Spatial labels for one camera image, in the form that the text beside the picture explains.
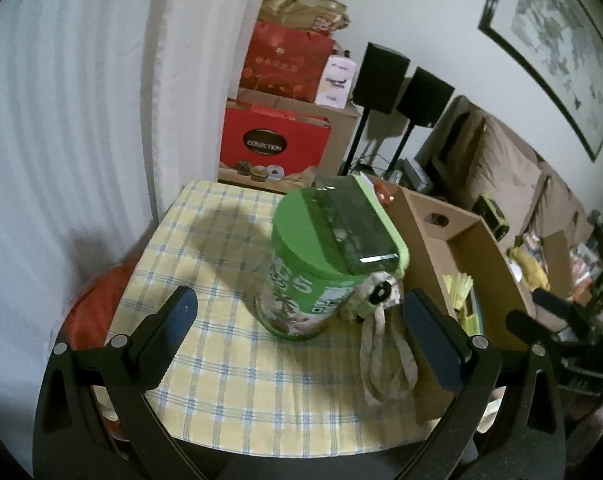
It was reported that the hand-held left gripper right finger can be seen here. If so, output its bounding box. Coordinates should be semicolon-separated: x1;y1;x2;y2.
396;290;567;480

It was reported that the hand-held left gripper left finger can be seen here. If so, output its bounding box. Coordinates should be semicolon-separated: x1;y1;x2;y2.
32;286;202;480

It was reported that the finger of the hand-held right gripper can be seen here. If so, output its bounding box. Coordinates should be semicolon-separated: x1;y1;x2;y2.
505;310;565;349
531;287;589;327

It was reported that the green plastic clip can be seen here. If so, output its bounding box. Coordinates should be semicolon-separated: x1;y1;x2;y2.
459;305;483;337

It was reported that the green lidded plastic jar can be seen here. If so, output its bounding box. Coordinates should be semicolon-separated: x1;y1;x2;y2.
255;175;411;343

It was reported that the yellow bag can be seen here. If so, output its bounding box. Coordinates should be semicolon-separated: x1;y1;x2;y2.
509;247;549;291

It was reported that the small cardboard box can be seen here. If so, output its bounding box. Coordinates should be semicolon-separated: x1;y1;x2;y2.
539;230;587;301

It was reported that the pale yellow plastic item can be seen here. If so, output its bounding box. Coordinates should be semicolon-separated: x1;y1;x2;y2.
444;272;475;311

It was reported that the yellow checked tablecloth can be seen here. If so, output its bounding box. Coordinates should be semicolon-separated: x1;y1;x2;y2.
94;178;447;456

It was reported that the red cushion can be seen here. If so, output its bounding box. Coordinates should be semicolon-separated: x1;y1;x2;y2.
62;262;147;351

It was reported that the brown back cushion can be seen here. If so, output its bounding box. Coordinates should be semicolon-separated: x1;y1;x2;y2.
534;175;587;241

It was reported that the green portable radio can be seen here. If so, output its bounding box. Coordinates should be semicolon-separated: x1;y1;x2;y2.
474;194;509;241

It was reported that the large beige pillow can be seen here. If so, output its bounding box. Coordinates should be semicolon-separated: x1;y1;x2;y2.
456;112;542;221

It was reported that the brown sofa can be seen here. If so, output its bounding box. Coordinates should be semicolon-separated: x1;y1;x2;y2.
414;95;603;321

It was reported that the grey electronic device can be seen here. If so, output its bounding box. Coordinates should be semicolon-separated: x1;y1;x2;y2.
396;157;432;191

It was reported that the red gift box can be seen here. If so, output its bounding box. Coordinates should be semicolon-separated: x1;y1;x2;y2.
219;98;332;183

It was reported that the black speaker stand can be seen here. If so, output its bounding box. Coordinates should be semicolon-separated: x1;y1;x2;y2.
342;112;369;176
387;125;415;176

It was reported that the white curtain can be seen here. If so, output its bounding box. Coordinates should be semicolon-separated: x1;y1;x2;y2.
0;0;252;461

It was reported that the large cardboard carton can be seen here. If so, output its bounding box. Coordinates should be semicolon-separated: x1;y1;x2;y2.
236;87;361;181

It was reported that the black speaker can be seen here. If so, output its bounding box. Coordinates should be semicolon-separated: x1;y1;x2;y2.
397;66;455;128
351;42;411;116

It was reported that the red gift bag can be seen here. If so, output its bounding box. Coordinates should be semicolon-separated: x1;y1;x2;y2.
239;21;337;103

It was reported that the framed painting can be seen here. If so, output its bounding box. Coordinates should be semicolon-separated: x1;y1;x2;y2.
478;0;603;162

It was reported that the small white box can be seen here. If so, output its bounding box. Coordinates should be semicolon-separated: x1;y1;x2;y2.
315;55;357;109

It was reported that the brown paper bag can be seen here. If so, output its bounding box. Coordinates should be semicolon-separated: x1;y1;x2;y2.
260;0;351;36

